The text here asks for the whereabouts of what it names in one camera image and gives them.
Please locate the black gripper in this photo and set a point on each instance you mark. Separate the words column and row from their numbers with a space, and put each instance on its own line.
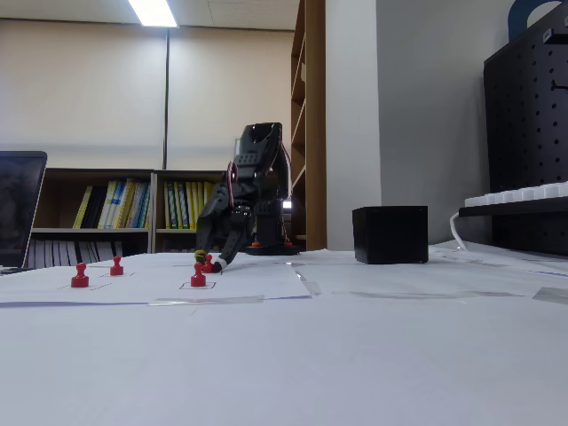
column 220, row 218

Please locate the red bead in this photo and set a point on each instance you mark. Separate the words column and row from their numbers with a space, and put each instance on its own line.
column 80, row 277

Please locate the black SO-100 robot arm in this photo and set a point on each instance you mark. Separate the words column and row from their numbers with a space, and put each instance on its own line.
column 266, row 146

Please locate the black open box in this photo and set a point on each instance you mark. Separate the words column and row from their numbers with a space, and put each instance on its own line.
column 390, row 235

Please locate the low wooden bookshelf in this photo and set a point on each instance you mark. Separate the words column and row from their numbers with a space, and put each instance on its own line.
column 62, row 199
column 177, row 239

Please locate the row of yellow binders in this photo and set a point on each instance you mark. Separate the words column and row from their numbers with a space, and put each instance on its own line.
column 186, row 206

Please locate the paper sheet with drawn squares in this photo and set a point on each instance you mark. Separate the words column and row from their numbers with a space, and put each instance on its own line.
column 146, row 284

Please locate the row of colourful books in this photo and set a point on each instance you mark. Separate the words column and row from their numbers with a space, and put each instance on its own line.
column 115, row 206

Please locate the white paper table cover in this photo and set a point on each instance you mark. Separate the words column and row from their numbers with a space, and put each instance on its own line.
column 284, row 364

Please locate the tall wooden shelf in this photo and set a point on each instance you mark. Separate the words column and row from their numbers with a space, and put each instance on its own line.
column 315, row 111

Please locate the row of white books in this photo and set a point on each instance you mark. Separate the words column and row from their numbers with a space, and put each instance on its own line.
column 66, row 253

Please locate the black laptop screen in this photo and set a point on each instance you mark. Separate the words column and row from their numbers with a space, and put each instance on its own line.
column 20, row 208

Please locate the ceiling light panel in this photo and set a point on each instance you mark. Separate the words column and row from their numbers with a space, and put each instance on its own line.
column 153, row 12

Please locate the black shelf ledge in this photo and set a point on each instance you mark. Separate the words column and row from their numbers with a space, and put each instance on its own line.
column 510, row 211

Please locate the white power strip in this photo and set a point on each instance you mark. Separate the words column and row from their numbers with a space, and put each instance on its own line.
column 523, row 193

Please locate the black pegboard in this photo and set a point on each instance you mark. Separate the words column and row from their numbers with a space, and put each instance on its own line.
column 528, row 111

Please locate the blue round object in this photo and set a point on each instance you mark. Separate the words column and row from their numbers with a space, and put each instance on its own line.
column 517, row 18

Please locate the black wall conduit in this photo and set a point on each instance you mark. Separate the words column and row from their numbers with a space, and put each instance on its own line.
column 166, row 97

